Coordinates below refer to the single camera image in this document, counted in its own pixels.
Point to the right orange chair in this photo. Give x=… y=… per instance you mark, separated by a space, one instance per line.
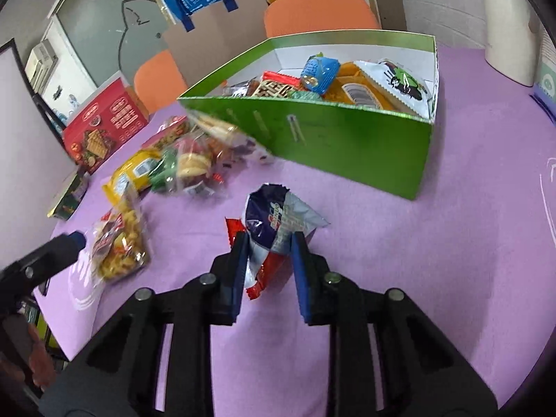
x=286 y=17

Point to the yellow snack bag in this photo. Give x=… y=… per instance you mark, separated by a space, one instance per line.
x=133 y=172

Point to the blue candy packet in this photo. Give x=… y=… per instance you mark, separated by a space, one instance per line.
x=319 y=73

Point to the left orange chair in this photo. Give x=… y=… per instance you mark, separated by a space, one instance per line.
x=158 y=82

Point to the white air conditioner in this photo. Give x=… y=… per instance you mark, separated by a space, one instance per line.
x=40 y=65

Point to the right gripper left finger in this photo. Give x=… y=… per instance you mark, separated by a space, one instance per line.
x=152 y=357

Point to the red orange snack packet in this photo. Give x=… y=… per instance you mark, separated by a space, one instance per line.
x=276 y=85

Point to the brown blue paper bag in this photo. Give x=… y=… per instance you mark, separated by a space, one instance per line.
x=209 y=33

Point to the purple tablecloth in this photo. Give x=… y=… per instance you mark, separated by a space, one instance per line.
x=475 y=250

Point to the small green tin box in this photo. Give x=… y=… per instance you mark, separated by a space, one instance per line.
x=70 y=196

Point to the green cardboard box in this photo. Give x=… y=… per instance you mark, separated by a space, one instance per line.
x=383 y=149

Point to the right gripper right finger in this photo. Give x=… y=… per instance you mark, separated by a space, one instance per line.
x=386 y=357

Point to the red white round snack packet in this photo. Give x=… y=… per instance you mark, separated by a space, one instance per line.
x=192 y=161

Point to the red cracker box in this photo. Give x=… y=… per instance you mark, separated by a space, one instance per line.
x=109 y=118

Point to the blue red white snack packet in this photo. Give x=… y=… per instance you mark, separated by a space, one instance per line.
x=272 y=214

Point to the person's left hand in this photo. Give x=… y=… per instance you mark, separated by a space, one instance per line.
x=39 y=362

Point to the orange chair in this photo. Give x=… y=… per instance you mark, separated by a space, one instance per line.
x=158 y=82
x=286 y=17

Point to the clear yellow chips bag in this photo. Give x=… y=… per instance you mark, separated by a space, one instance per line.
x=120 y=244

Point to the brown bread packet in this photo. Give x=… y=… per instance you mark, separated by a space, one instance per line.
x=232 y=137

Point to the clear pink-top snack bag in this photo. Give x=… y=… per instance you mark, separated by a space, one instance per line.
x=172 y=129

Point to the paper cups pack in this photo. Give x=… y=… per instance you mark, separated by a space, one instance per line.
x=544 y=86

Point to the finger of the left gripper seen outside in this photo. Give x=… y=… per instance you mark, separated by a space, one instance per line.
x=20 y=278

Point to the cream thermos jug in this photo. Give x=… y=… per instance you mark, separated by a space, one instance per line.
x=512 y=39

